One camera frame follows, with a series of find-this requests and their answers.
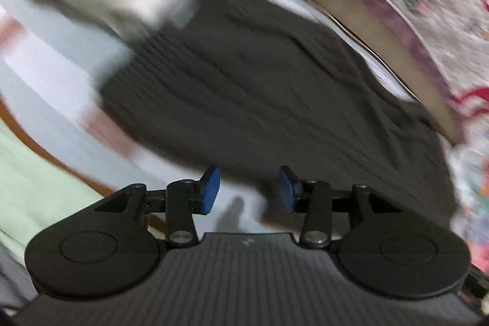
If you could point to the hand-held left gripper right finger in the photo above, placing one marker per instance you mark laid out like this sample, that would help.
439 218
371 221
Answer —
286 189

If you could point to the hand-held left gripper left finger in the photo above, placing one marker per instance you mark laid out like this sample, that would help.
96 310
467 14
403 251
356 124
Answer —
211 191

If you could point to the dark grey knit sweater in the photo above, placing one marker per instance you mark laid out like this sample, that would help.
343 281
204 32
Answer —
248 89

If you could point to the floral print cloth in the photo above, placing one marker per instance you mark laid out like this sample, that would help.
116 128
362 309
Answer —
473 196

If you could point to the beige bed base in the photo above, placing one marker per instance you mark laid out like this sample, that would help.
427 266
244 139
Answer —
344 5

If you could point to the checkered plush blanket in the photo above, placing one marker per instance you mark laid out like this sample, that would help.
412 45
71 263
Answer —
49 81

